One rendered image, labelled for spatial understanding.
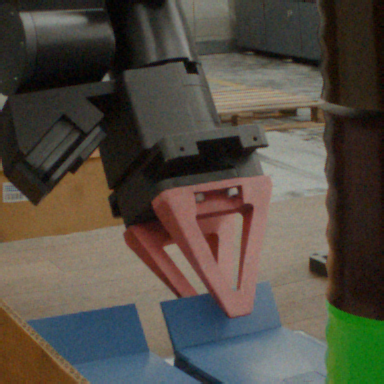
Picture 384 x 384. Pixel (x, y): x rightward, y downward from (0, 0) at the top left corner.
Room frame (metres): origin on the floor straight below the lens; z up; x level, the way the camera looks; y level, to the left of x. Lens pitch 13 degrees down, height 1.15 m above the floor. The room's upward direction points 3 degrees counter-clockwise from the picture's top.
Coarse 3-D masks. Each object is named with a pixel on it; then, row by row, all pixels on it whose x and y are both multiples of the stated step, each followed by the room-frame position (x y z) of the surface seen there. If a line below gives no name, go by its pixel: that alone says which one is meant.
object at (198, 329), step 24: (264, 288) 0.65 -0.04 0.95; (168, 312) 0.63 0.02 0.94; (192, 312) 0.63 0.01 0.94; (216, 312) 0.64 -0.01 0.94; (264, 312) 0.65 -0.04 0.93; (192, 336) 0.62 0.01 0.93; (216, 336) 0.63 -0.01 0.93; (240, 336) 0.63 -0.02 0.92; (264, 336) 0.63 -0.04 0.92; (288, 336) 0.63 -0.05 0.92; (216, 360) 0.59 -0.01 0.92; (240, 360) 0.59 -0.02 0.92; (264, 360) 0.59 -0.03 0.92; (288, 360) 0.58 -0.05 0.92; (312, 360) 0.58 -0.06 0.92
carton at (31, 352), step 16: (0, 304) 0.56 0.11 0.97; (0, 320) 0.56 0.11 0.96; (16, 320) 0.53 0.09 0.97; (0, 336) 0.57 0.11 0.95; (16, 336) 0.54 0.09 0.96; (32, 336) 0.51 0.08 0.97; (0, 352) 0.57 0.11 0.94; (16, 352) 0.54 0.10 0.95; (32, 352) 0.51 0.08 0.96; (48, 352) 0.49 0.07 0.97; (0, 368) 0.58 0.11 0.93; (16, 368) 0.54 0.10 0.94; (32, 368) 0.51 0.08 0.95; (48, 368) 0.49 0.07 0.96; (64, 368) 0.47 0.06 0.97
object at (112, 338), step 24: (96, 312) 0.61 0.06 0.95; (120, 312) 0.62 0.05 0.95; (48, 336) 0.60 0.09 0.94; (72, 336) 0.60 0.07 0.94; (96, 336) 0.61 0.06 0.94; (120, 336) 0.61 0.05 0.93; (144, 336) 0.62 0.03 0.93; (72, 360) 0.59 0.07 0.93; (96, 360) 0.60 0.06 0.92; (120, 360) 0.60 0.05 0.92; (144, 360) 0.60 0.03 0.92
